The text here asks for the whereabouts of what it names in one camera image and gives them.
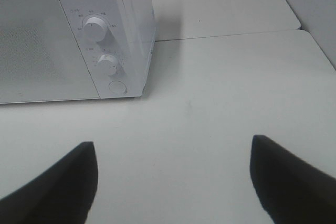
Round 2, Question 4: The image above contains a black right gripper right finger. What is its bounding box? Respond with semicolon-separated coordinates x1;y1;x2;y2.
250;135;335;223

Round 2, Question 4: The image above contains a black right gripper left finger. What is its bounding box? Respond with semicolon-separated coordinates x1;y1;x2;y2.
1;142;99;223

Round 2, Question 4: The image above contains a round door release button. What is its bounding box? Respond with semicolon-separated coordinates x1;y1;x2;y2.
109;81;127;94

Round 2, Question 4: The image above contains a white microwave door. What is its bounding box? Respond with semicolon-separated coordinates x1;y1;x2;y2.
1;0;98;104

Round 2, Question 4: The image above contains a white timer knob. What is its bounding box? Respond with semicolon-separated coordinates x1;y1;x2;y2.
97;55;119;76

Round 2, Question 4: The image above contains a white microwave oven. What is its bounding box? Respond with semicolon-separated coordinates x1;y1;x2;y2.
0;0;156;99

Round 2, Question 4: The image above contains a white upper power knob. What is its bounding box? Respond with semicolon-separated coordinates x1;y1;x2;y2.
83;16;108;42

